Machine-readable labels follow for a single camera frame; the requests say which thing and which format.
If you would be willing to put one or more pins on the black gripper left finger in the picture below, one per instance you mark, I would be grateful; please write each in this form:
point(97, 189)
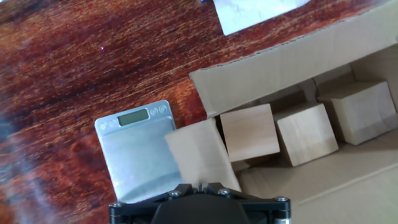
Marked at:
point(140, 207)

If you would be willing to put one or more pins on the silver digital scale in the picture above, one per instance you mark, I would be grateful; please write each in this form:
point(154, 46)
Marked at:
point(133, 161)

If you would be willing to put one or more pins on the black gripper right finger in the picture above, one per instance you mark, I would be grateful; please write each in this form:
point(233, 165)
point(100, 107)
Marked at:
point(267, 208)

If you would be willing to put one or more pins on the wood grain table mat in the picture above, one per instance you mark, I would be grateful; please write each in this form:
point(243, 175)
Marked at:
point(62, 93)

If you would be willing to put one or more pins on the small light wooden block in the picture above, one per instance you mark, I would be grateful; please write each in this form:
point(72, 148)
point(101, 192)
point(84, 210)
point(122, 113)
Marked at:
point(306, 133)
point(360, 112)
point(248, 133)

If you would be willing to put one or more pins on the brown cardboard box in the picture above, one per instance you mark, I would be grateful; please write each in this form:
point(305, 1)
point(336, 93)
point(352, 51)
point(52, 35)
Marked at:
point(280, 68)

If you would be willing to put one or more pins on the blue tissue pack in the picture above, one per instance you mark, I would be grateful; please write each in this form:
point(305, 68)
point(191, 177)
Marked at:
point(248, 15)

